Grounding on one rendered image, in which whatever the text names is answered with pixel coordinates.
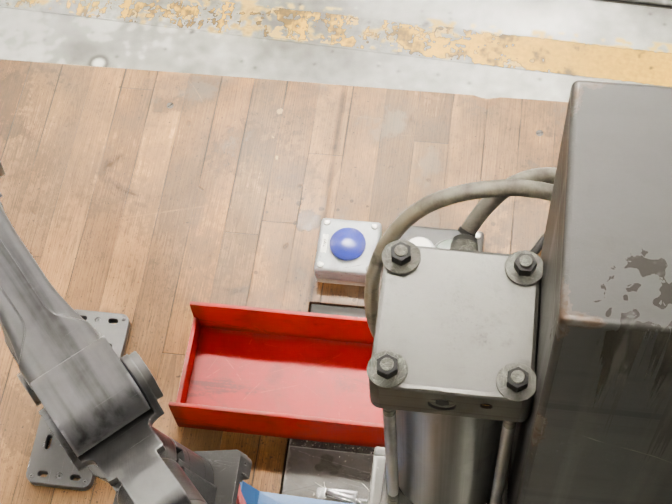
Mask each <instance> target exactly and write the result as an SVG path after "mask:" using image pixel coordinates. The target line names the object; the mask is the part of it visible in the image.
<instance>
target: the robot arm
mask: <svg viewBox="0 0 672 504"><path fill-rule="evenodd" d="M111 323H116V324H111ZM0 324H1V327H2V330H3V333H4V336H5V343H6V345H7V347H8V349H9V350H10V352H11V354H12V356H13V357H14V359H15V360H16V362H17V363H18V365H19V370H20V373H18V374H17V377H18V378H19V380H20V381H21V383H22V385H23V386H24V388H25V389H26V391H27V392H28V394H29V395H30V397H31V398H32V400H33V401H34V403H35V404H36V405H37V406H38V405H40V404H43V406H44V407H43V409H41V410H40V411H39V414H40V415H41V418H40V422H39V426H38V430H37V433H36V437H35V441H34V445H33V449H32V453H31V456H30V460H29V464H28V468H27V472H26V477H27V479H28V480H29V481H30V483H31V484H33V485H36V486H45V487H54V488H63V489H71V490H80V491H86V490H89V489H90V488H91V487H92V486H93V484H94V480H95V476H96V477H98V478H100V479H102V480H103V481H105V482H107V483H109V484H110V485H111V486H112V487H113V489H114V490H115V492H116V493H115V498H114V502H113V504H246V502H245V499H244V497H243V495H242V492H241V488H240V482H241V483H242V481H243V480H248V479H249V478H250V472H251V466H252V461H251V459H250V458H248V456H247V455H246V454H244V453H242V452H241V451H239V450H237V449H234V450H213V451H191V450H190V449H188V448H186V447H185V446H183V445H182V444H180V443H178V442H177V441H175V440H174V439H172V438H170V437H169V436H167V435H166V434H164V433H162V432H161V431H159V430H158V429H156V428H154V427H153V426H152V425H153V423H154V422H155V421H156V420H157V419H158V418H159V417H160V416H162V415H163V414H165V413H164V411H163V409H162V408H161V406H160V404H159V402H158V401H157V400H158V399H160V398H161V397H163V393H162V391H161V389H160V388H159V386H158V384H157V382H156V380H155V378H154V377H153V375H152V373H151V372H150V370H149V369H148V367H147V366H146V364H145V363H144V361H143V360H142V358H141V357H140V356H139V354H138V353H137V352H136V351H134V352H132V353H131V354H129V355H128V354H126V355H124V352H125V347H126V343H127V339H128V335H129V330H130V326H131V324H130V321H129V319H128V317H127V316H126V315H124V314H119V313H109V312H99V311H88V310H78V309H76V310H74V309H73V308H72V307H71V306H70V305H69V304H68V303H67V302H66V301H65V300H64V299H63V298H62V297H61V296H60V294H59V293H58V292H57V291H56V289H55V288H54V287H53V286H52V284H51V283H50V282H49V280H48V279H47V277H46V276H45V275H44V273H43V272H42V270H41V268H40V267H39V265H38V264H37V262H36V261H35V259H34V258H33V256H32V255H31V253H30V252H29V250H28V249H27V247H26V246H25V244H24V243H23V241H22V240H21V238H20V237H19V235H18V234H17V232H16V231H15V229H14V228H13V226H12V224H11V222H10V221H9V219H8V217H7V215H6V213H5V211H4V209H3V205H2V203H1V201H0ZM51 438H52V441H51V445H50V448H49V449H47V447H48V444H49V440H50V439H51ZM42 474H48V475H47V476H46V477H41V475H42ZM74 478H80V480H78V481H76V480H73V479H74Z"/></svg>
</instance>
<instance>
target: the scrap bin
mask: <svg viewBox="0 0 672 504"><path fill-rule="evenodd" d="M189 305H190V308H191V310H192V313H193V316H194V318H193V322H192V327H191V332H190V337H189V342H188V347H187V351H186V356H185V361H184V366H183V371H182V375H181V380H180V385H179V390H178V395H177V399H176V402H169V403H168V406H169V408H170V410H171V412H172V415H173V417H174V419H175V421H176V423H177V426H178V427H187V428H197V429H206V430H216V431H225V432H234V433H244V434H253V435H262V436H272V437H281V438H290V439H300V440H309V441H318V442H328V443H337V444H346V445H356V446H365V447H374V448H375V447H376V446H378V447H385V441H384V424H383V408H378V407H375V406H374V405H373V404H372V403H371V400H370V388H369V377H368V375H367V364H368V361H369V360H370V359H371V355H372V347H373V340H374V338H373V336H372V334H371V332H370V329H369V327H368V323H367V319H366V318H363V317H352V316H342V315H331V314H321V313H310V312H300V311H289V310H279V309H268V308H258V307H247V306H237V305H226V304H216V303H205V302H195V301H190V303H189Z"/></svg>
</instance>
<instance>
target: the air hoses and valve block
mask: <svg viewBox="0 0 672 504"><path fill-rule="evenodd" d="M556 169H557V168H552V167H544V168H535V169H529V170H526V171H523V172H520V173H517V174H515V175H512V176H511V177H509V178H507V179H500V180H489V181H480V182H473V183H466V184H462V185H457V186H453V187H449V188H446V189H443V190H440V191H437V192H435V193H432V194H430V195H428V196H426V197H424V198H422V199H420V200H419V201H417V202H415V203H414V204H412V205H411V206H409V207H408V208H407V209H406V210H404V211H403V212H402V213H401V214H400V215H399V216H398V217H397V218H396V219H395V220H394V221H393V222H392V224H391V225H390V226H389V227H388V229H387V230H386V231H385V233H384V234H383V236H382V237H381V238H380V240H379V242H378V244H377V245H376V247H375V249H374V251H373V254H372V256H371V259H370V262H369V265H368V269H367V273H366V279H365V288H364V304H365V314H366V319H367V323H368V327H369V329H370V332H371V334H372V336H373V338H374V332H375V324H376V317H377V309H378V301H379V286H380V279H381V274H382V270H383V263H382V252H383V249H384V248H385V247H386V245H387V244H389V243H390V242H392V241H395V240H399V239H400V238H401V237H402V235H403V234H404V233H405V232H406V231H407V230H408V229H409V228H410V227H411V226H412V225H413V224H414V223H416V222H417V221H418V220H419V219H421V218H423V217H424V216H426V215H428V214H429V213H431V212H433V211H436V210H438V209H440V208H442V207H446V206H449V205H452V204H455V203H459V202H463V201H468V200H474V199H480V198H482V199H481V200H480V201H479V203H478V204H477V205H476V206H475V207H474V209H473V210H472V211H471V212H470V214H469V215H468V217H467V218H466V220H465V221H464V223H463V224H462V226H460V227H459V229H458V231H459V232H460V233H461V234H468V235H472V236H474V237H476V233H477V232H478V230H479V229H480V227H481V226H482V224H483V223H484V222H485V220H486V219H487V218H488V216H489V215H490V214H491V213H492V212H493V211H494V210H495V209H496V208H497V207H498V206H499V205H500V204H501V203H502V202H503V201H504V200H506V199H507V198H508V197H510V196H521V197H530V198H539V199H543V200H548V201H551V196H552V191H553V185H554V179H555V174H556Z"/></svg>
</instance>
